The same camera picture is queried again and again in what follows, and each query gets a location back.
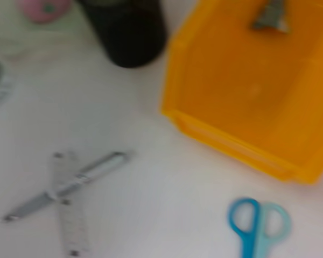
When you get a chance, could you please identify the yellow plastic bin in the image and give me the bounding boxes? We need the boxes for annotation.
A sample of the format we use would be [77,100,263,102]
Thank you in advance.
[160,0,323,185]

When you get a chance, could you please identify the green glass fruit bowl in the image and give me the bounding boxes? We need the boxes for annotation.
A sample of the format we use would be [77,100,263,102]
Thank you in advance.
[0,0,106,59]

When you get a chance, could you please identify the blue scissors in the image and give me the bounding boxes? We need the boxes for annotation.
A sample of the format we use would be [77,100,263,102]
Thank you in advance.
[228,197,292,258]

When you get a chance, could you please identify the silver grey pen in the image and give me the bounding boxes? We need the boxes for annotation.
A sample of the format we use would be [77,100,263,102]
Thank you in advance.
[2,151,130,223]

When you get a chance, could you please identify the pink toy peach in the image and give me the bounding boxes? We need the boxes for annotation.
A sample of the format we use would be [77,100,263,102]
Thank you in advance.
[17,0,71,24]

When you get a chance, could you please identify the clear plastic ruler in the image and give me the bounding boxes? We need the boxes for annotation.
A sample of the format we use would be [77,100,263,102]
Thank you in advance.
[52,151,92,256]

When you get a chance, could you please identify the black mesh pen holder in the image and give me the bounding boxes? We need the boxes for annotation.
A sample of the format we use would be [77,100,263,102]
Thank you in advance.
[77,0,168,69]

